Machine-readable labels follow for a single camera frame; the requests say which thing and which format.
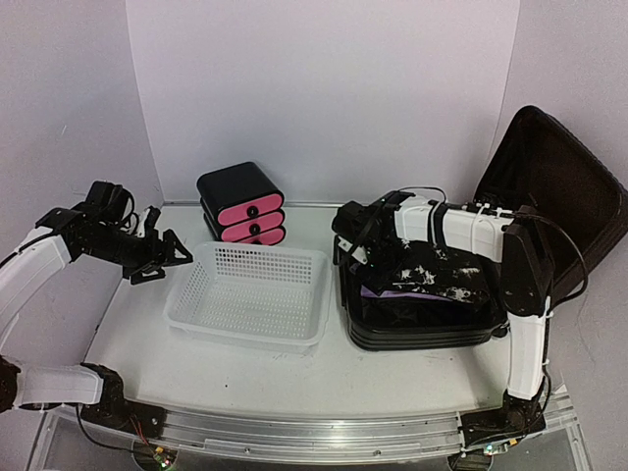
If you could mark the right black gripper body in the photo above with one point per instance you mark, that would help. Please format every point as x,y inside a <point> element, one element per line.
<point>382,255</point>

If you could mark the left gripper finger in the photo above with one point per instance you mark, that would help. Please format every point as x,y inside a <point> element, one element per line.
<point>175,253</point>
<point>139,278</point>

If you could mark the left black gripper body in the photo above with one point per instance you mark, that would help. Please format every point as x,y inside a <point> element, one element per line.
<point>133,256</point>

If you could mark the black white patterned garment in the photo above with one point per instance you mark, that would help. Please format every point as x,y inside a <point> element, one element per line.
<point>422,268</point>

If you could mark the purple cloth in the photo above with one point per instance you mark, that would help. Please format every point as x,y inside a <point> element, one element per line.
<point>367,293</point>

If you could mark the black pink three-drawer organizer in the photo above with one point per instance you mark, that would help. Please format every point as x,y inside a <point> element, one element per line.
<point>241,204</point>

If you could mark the white perforated plastic basket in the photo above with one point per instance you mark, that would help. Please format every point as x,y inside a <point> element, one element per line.
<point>267,297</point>

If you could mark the black ribbed hard-shell suitcase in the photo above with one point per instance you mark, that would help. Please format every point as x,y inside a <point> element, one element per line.
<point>542,168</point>

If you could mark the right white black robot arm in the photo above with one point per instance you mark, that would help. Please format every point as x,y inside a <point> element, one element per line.
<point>518,267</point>

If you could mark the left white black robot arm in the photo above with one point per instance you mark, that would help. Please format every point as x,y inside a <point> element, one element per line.
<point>104,226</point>

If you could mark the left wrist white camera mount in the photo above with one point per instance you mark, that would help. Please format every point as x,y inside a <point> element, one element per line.
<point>146,221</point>

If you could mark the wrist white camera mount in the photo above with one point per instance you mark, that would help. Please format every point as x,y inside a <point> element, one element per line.
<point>350,252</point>
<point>146,221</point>

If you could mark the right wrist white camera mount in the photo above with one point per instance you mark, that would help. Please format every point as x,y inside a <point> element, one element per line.
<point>350,252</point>

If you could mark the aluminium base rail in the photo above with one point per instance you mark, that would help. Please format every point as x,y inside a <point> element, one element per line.
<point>65,442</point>

